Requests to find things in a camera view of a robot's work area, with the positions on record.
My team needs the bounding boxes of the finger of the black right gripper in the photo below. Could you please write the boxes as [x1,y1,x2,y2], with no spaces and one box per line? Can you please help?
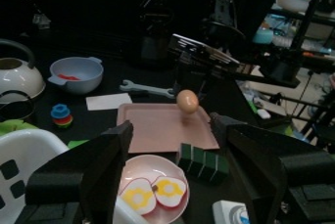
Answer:
[196,69,212,103]
[173,65,186,97]

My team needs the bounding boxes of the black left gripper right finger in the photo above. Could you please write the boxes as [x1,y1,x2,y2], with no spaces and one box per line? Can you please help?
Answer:
[208,112,335,224]

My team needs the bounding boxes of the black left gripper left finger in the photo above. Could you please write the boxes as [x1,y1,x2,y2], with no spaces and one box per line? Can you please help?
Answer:
[15,119,135,224]

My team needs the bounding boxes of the beige toy egg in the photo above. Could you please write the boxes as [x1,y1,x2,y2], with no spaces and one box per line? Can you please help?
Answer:
[176,89,200,114]

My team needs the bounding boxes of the grey toy wrench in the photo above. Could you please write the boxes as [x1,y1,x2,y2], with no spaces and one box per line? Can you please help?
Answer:
[118,79,177,100]

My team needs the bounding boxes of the white perforated plastic basket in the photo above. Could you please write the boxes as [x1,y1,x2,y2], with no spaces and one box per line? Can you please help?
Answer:
[0,128,72,224]

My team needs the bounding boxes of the teal cup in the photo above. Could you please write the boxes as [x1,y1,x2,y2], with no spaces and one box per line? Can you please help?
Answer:
[251,26,275,46]

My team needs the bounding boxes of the pink plastic tray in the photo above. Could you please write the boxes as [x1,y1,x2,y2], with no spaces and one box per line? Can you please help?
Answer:
[115,103,221,155]

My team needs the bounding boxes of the small white floor item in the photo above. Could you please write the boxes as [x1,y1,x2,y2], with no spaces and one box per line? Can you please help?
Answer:
[255,108,273,120]

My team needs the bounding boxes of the toy apple half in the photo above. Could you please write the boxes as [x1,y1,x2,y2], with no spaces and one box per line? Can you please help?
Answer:
[150,175,189,209]
[119,178,158,216]

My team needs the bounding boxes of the pink plate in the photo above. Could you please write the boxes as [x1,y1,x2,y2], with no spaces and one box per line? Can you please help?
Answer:
[114,154,192,224]

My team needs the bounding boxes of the white paper card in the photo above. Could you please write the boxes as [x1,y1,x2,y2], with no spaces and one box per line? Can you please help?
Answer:
[85,92,134,112]

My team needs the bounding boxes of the rainbow stacking toy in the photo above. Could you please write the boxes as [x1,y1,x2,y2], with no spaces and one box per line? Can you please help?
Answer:
[50,103,75,129]

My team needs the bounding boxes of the patterned box with red dot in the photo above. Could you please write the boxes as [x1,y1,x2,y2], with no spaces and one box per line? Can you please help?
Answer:
[176,142,231,186]

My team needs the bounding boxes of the green cloth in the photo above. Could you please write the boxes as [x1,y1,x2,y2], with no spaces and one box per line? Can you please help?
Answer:
[0,118,90,150]

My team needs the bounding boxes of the light blue bowl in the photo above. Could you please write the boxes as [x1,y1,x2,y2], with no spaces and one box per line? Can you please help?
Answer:
[47,56,105,96]

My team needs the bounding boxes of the red toy food piece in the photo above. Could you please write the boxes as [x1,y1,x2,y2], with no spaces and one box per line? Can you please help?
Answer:
[56,73,83,82]

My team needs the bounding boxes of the black metal shelf rack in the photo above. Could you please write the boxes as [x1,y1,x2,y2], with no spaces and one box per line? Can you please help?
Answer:
[260,0,335,85]

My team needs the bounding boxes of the white toy appliance red handle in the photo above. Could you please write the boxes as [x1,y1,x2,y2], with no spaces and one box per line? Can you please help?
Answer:
[210,200,252,224]

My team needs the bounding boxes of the white kettle with black handle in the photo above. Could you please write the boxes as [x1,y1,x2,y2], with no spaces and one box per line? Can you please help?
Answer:
[0,38,47,105]

